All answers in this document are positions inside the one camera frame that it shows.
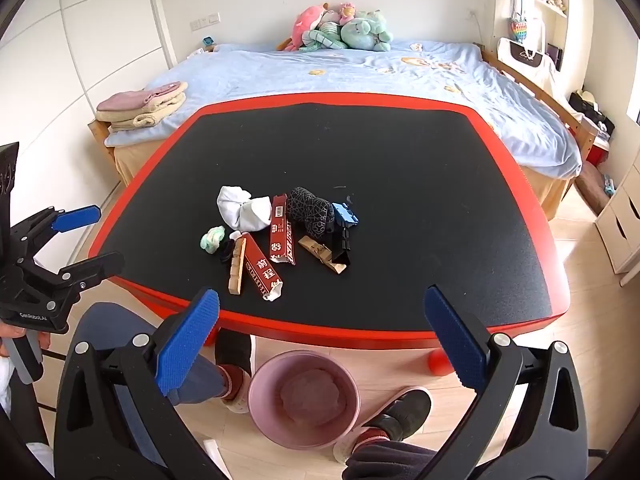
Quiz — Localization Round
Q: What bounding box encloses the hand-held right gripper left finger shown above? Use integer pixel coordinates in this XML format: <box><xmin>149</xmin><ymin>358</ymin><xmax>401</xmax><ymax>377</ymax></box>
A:
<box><xmin>52</xmin><ymin>287</ymin><xmax>231</xmax><ymax>480</ymax></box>

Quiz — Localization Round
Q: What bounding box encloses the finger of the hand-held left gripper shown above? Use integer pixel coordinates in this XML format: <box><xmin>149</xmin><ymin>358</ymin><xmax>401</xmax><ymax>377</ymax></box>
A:
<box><xmin>17</xmin><ymin>251</ymin><xmax>125</xmax><ymax>321</ymax></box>
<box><xmin>12</xmin><ymin>204</ymin><xmax>102</xmax><ymax>261</ymax></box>

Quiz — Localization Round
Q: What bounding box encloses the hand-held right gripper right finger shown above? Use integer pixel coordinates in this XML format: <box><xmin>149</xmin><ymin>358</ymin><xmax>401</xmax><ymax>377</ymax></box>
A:
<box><xmin>415</xmin><ymin>285</ymin><xmax>591</xmax><ymax>480</ymax></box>

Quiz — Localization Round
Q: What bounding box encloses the wooden clothespin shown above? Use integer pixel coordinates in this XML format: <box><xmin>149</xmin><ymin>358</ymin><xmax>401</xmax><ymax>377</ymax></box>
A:
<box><xmin>227</xmin><ymin>236</ymin><xmax>248</xmax><ymax>295</ymax></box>

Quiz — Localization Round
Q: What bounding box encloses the red paper wrapper Chinese text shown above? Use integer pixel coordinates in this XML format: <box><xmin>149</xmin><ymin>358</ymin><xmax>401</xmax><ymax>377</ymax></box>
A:
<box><xmin>241</xmin><ymin>231</ymin><xmax>285</xmax><ymax>303</ymax></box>

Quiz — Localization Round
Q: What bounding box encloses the green white tissue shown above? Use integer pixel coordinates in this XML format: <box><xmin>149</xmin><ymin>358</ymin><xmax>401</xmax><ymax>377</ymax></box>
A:
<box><xmin>200</xmin><ymin>226</ymin><xmax>226</xmax><ymax>255</ymax></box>

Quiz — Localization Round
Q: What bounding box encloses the black small box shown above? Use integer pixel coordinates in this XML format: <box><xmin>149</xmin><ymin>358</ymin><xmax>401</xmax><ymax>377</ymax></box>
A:
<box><xmin>330</xmin><ymin>225</ymin><xmax>352</xmax><ymax>267</ymax></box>

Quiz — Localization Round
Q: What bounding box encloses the pink waste bin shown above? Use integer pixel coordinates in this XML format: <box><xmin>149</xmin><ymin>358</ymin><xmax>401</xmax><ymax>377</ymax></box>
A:
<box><xmin>247</xmin><ymin>350</ymin><xmax>360</xmax><ymax>450</ymax></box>

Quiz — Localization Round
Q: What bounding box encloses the white cloth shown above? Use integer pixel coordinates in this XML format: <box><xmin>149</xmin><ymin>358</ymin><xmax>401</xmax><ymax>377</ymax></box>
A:
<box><xmin>216</xmin><ymin>185</ymin><xmax>273</xmax><ymax>233</ymax></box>

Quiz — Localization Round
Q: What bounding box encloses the blue plastic block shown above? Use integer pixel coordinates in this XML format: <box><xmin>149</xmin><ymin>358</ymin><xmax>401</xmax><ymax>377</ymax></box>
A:
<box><xmin>331</xmin><ymin>201</ymin><xmax>360</xmax><ymax>228</ymax></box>

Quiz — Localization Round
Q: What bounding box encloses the black patterned sock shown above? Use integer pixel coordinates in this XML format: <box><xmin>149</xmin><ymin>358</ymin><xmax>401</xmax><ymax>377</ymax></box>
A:
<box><xmin>286</xmin><ymin>186</ymin><xmax>337</xmax><ymax>238</ymax></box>

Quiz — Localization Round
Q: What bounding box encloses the person's left hand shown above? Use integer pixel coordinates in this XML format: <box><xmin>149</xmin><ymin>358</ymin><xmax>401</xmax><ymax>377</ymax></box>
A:
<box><xmin>0</xmin><ymin>322</ymin><xmax>53</xmax><ymax>356</ymax></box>

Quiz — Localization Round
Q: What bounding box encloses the person's left leg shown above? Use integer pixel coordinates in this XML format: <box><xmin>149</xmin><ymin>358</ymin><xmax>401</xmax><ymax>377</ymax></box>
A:
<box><xmin>75</xmin><ymin>302</ymin><xmax>226</xmax><ymax>480</ymax></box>

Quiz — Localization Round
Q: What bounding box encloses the person's leg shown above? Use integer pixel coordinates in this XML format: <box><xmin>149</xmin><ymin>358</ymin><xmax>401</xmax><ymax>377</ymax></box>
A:
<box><xmin>342</xmin><ymin>440</ymin><xmax>441</xmax><ymax>480</ymax></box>
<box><xmin>75</xmin><ymin>302</ymin><xmax>226</xmax><ymax>480</ymax></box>

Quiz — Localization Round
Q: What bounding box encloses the person's left slipper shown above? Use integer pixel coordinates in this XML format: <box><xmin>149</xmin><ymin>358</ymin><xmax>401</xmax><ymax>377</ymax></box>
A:
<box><xmin>216</xmin><ymin>362</ymin><xmax>253</xmax><ymax>413</ymax></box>

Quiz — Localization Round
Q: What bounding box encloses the person's slipper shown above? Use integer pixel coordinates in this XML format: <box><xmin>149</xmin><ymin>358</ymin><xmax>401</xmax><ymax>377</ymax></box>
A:
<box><xmin>332</xmin><ymin>386</ymin><xmax>433</xmax><ymax>463</ymax></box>
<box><xmin>216</xmin><ymin>362</ymin><xmax>253</xmax><ymax>413</ymax></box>

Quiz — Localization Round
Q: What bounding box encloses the person's right slipper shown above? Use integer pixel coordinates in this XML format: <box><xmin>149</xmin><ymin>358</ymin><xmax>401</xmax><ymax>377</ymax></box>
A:
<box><xmin>332</xmin><ymin>386</ymin><xmax>433</xmax><ymax>463</ymax></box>

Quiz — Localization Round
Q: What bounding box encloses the beige folded blanket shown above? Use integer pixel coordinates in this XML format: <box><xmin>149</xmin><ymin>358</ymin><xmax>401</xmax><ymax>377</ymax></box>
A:
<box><xmin>95</xmin><ymin>92</ymin><xmax>187</xmax><ymax>135</ymax></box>

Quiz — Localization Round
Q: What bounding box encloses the pink folded cloth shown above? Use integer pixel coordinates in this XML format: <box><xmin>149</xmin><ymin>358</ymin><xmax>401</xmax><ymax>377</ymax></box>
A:
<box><xmin>96</xmin><ymin>81</ymin><xmax>188</xmax><ymax>112</ymax></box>

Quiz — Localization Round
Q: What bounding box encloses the person's right leg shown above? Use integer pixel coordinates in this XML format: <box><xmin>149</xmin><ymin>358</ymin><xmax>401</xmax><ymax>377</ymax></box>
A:
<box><xmin>342</xmin><ymin>440</ymin><xmax>441</xmax><ymax>480</ymax></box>

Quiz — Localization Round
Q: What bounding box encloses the white drawer cabinet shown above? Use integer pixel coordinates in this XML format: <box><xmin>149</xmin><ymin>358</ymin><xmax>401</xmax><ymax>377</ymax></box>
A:
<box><xmin>595</xmin><ymin>152</ymin><xmax>640</xmax><ymax>288</ymax></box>

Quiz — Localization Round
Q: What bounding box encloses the black bag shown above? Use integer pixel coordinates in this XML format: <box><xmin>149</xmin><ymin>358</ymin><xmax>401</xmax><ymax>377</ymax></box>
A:
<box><xmin>567</xmin><ymin>91</ymin><xmax>616</xmax><ymax>136</ymax></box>

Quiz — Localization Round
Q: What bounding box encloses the bed with blue sheet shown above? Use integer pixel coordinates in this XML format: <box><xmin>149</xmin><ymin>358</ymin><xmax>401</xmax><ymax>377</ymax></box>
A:
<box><xmin>87</xmin><ymin>40</ymin><xmax>598</xmax><ymax>221</ymax></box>

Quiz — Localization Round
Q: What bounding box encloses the white tote bag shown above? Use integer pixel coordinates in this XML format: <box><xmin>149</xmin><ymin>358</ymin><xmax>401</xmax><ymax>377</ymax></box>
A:
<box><xmin>496</xmin><ymin>17</ymin><xmax>558</xmax><ymax>88</ymax></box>

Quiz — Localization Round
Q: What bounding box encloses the pink plush toy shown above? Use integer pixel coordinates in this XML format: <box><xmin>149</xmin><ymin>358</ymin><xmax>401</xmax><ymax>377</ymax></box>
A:
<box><xmin>277</xmin><ymin>5</ymin><xmax>326</xmax><ymax>52</ymax></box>

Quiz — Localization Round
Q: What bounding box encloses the striped green white plush toy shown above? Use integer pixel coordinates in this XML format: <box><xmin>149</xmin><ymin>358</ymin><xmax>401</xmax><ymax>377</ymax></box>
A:
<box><xmin>300</xmin><ymin>10</ymin><xmax>348</xmax><ymax>51</ymax></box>

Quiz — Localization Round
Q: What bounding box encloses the colourful knitted bag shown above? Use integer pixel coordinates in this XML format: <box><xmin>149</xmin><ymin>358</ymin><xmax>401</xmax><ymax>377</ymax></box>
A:
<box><xmin>507</xmin><ymin>16</ymin><xmax>530</xmax><ymax>43</ymax></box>

